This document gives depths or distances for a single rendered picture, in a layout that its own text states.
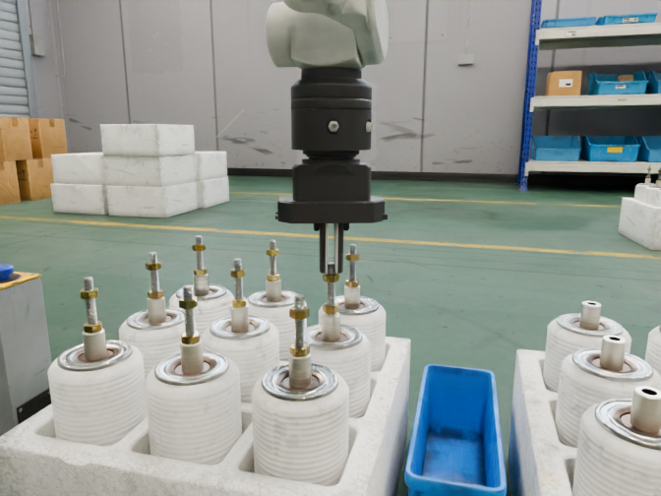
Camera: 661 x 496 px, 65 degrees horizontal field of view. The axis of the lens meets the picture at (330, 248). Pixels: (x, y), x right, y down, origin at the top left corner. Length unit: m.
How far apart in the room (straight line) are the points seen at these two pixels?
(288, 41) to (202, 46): 5.93
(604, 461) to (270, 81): 5.76
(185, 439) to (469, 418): 0.51
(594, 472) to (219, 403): 0.34
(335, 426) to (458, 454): 0.40
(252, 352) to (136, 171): 2.71
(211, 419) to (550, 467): 0.33
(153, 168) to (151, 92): 3.67
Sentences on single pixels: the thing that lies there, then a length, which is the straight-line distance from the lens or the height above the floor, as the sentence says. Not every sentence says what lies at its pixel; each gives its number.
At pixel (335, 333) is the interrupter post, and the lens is 0.62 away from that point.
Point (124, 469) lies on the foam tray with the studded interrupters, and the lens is 0.57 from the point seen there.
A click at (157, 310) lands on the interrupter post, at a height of 0.27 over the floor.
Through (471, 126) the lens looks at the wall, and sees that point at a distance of 5.54.
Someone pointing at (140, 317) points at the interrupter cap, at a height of 0.25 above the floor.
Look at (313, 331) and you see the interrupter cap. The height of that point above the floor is 0.25.
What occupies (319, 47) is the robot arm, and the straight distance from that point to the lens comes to 0.56.
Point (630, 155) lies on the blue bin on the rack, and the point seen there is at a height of 0.32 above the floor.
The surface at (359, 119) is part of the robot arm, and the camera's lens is 0.55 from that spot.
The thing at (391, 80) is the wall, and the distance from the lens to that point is 5.66.
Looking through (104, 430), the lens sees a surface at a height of 0.19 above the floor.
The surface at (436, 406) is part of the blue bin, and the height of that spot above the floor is 0.05.
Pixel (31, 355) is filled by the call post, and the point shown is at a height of 0.22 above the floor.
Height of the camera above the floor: 0.49
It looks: 13 degrees down
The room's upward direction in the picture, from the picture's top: straight up
